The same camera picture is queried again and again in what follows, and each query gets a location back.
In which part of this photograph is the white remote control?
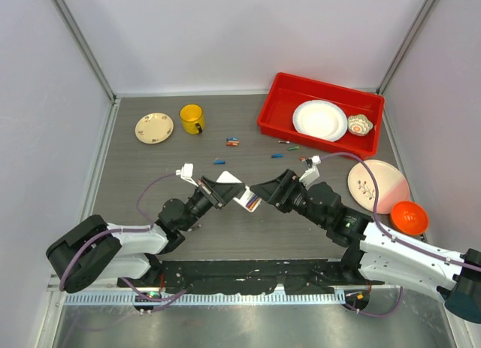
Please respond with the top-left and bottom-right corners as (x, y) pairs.
(216, 171), (262, 213)

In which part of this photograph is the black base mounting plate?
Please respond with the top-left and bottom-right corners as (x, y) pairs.
(131, 259), (368, 295)

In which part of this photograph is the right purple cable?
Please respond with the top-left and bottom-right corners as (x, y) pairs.
(319, 152), (481, 317)

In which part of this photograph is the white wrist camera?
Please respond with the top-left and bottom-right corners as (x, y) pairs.
(175, 163), (198, 186)
(300, 156), (321, 187)

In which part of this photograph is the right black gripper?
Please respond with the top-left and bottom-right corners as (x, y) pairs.
(250, 168), (328, 228)

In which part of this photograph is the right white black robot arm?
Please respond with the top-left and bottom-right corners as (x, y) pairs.
(251, 169), (480, 324)

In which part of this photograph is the white paper plate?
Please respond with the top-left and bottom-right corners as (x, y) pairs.
(292, 100), (347, 142)

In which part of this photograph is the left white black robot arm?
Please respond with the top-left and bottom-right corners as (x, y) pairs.
(46, 177), (248, 293)

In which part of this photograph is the white slotted cable duct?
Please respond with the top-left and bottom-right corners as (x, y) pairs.
(64, 289), (345, 307)

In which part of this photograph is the red plastic bin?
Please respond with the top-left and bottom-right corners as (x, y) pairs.
(257, 72), (384, 159)

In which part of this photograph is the yellow mug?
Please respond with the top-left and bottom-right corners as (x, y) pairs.
(180, 104), (205, 135)

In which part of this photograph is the small patterned ceramic bowl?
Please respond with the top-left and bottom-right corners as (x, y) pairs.
(347, 114), (374, 136)

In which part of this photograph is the pink white ceramic plate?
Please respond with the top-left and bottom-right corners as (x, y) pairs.
(347, 159), (410, 214)

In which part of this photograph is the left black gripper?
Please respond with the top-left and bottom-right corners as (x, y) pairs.
(180, 176), (244, 231)

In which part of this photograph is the orange plastic bowl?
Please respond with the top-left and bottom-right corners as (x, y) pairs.
(390, 201), (429, 236)

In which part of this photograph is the cream floral plate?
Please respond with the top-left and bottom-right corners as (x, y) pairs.
(135, 113), (174, 144)

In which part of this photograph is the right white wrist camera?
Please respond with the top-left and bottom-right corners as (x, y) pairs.
(300, 156), (321, 187)

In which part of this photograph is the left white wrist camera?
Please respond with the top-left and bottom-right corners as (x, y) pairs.
(175, 163), (198, 186)

